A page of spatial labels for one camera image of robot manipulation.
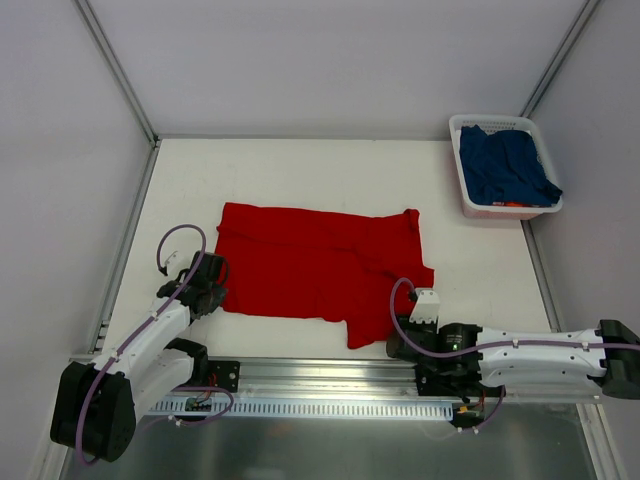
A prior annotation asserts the red t shirt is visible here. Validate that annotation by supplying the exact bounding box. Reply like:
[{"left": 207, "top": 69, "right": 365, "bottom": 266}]
[{"left": 215, "top": 202, "right": 435, "bottom": 350}]

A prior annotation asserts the blue t shirt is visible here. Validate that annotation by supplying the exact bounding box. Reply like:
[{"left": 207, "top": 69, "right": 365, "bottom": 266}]
[{"left": 459, "top": 125, "right": 562, "bottom": 208}]

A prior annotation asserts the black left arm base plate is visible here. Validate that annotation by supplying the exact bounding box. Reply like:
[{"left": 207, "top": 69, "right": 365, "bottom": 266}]
[{"left": 204, "top": 360, "right": 241, "bottom": 393}]

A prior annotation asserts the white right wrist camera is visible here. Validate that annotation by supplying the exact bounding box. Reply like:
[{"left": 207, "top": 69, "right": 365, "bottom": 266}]
[{"left": 409, "top": 288, "right": 440, "bottom": 324}]

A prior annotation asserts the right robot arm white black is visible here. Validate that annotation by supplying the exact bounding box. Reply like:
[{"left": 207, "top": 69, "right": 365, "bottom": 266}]
[{"left": 386, "top": 317, "right": 639, "bottom": 402}]

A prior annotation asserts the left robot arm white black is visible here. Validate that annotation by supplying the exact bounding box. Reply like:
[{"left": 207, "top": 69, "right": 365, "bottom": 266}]
[{"left": 50, "top": 253, "right": 229, "bottom": 462}]

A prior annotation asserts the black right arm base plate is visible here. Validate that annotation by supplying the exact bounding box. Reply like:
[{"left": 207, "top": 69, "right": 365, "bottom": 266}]
[{"left": 414, "top": 365, "right": 501, "bottom": 403}]

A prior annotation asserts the aluminium mounting rail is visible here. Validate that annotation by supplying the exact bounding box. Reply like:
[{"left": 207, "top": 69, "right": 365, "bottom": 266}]
[{"left": 209, "top": 357, "right": 603, "bottom": 404}]

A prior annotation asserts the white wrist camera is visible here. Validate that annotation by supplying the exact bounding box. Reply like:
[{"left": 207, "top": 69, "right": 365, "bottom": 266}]
[
  {"left": 409, "top": 288, "right": 440, "bottom": 324},
  {"left": 161, "top": 250, "right": 182, "bottom": 270}
]

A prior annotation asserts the white slotted cable duct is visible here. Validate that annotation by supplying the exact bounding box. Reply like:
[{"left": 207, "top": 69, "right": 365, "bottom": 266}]
[{"left": 148, "top": 395, "right": 453, "bottom": 422}]

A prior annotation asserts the white plastic laundry basket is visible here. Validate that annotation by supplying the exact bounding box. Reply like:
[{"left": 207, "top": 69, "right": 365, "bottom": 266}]
[{"left": 449, "top": 114, "right": 563, "bottom": 220}]

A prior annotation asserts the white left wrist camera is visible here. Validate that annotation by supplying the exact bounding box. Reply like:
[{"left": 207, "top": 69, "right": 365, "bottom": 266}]
[{"left": 161, "top": 250, "right": 182, "bottom": 270}]

